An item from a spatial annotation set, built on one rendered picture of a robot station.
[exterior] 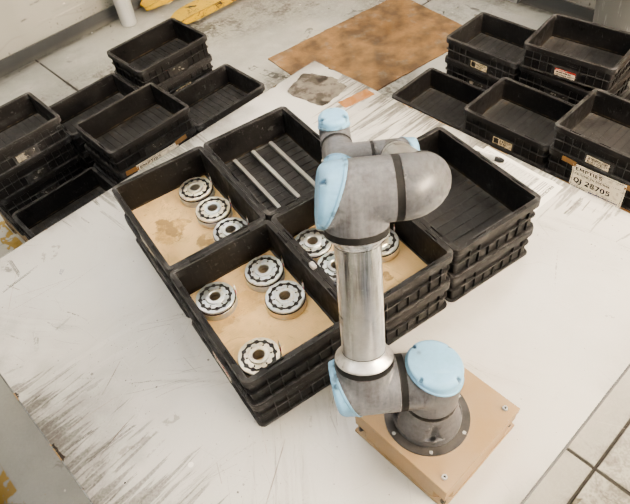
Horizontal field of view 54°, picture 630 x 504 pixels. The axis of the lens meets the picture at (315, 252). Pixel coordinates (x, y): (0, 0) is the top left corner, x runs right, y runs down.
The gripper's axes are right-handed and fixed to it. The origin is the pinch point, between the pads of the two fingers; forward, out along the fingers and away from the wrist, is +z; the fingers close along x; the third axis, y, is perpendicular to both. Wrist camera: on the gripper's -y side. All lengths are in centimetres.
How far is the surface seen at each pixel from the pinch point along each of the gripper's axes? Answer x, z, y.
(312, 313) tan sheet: 21.5, 2.8, -20.0
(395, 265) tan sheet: -4.3, 2.7, -18.2
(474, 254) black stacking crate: -21.3, -1.3, -28.7
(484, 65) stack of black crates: -124, 43, 89
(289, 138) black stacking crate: -4.9, 2.6, 45.5
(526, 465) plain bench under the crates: -3, 16, -73
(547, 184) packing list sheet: -68, 15, -7
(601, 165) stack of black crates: -107, 34, 3
